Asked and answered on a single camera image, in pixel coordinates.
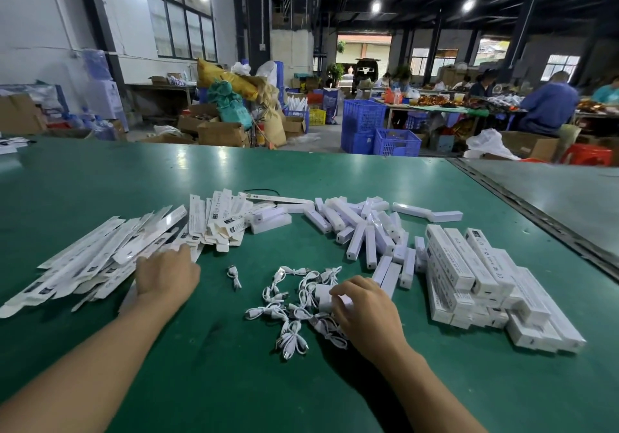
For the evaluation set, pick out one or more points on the person's left hand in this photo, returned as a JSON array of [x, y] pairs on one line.
[[164, 275]]

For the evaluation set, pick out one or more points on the person's right hand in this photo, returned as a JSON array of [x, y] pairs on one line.
[[370, 316]]

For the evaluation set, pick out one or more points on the person's right thumb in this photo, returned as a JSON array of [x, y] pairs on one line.
[[338, 317]]

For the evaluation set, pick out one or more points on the person's left fingers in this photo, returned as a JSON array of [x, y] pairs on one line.
[[175, 256]]

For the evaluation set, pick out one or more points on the small white plastic device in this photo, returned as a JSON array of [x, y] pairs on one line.
[[325, 298]]

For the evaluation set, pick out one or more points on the person's right forearm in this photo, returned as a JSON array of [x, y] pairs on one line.
[[425, 394]]

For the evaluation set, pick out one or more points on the person's left forearm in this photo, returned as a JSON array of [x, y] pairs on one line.
[[82, 374]]

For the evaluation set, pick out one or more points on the pile of flat white sleeves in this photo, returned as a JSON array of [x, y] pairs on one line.
[[111, 249]]

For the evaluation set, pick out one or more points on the pile of white plastic bars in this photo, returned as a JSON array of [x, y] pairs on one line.
[[362, 234]]

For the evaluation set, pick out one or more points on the long white flat strip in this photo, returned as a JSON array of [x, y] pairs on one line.
[[283, 199]]

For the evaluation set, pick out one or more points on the open cardboard box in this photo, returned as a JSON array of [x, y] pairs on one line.
[[221, 134]]

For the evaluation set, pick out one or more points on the stack of white packed boxes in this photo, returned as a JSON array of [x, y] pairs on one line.
[[488, 282]]

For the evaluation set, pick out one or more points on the brown paper bag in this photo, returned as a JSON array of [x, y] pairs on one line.
[[274, 128]]

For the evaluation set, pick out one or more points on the green sack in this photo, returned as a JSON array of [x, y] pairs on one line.
[[232, 104]]

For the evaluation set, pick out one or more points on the white water dispenser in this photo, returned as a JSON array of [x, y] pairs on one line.
[[107, 99]]

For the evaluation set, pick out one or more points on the small cardboard box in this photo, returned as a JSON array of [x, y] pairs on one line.
[[293, 125]]

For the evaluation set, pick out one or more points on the low blue plastic crate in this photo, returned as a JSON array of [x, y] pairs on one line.
[[397, 142]]

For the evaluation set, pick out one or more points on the yellow sack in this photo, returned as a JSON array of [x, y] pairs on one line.
[[227, 77]]

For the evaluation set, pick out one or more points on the tall blue plastic crate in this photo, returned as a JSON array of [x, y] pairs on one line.
[[361, 123]]

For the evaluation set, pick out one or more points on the white paper sheets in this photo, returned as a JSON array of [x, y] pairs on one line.
[[12, 145]]

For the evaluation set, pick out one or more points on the yellow plastic crate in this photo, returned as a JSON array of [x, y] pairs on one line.
[[317, 117]]

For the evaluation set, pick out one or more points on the blue water bottle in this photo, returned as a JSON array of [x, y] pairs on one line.
[[97, 65]]

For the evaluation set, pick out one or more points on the worn cardboard box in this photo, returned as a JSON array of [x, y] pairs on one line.
[[22, 113]]

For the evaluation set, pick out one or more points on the large black-framed window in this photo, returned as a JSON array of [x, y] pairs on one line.
[[181, 29]]

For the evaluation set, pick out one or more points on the white plastic bag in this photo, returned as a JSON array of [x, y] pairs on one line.
[[489, 143]]

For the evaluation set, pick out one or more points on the cluttered work table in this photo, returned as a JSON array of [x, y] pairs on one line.
[[449, 104]]

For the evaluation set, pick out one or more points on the potted green plant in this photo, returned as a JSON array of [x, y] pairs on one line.
[[335, 72]]

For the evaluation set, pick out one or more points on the dark car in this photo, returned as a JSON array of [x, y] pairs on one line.
[[366, 72]]

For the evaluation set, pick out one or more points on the black steel pillar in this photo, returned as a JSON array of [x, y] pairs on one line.
[[258, 12]]

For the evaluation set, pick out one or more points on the large cardboard box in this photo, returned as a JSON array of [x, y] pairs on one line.
[[532, 145]]

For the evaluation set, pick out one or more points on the red plastic stool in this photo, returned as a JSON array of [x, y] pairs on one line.
[[586, 153]]

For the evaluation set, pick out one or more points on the small white-framed window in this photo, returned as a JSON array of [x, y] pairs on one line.
[[560, 66]]

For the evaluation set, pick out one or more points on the metal rail strip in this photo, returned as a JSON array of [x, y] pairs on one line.
[[537, 212]]

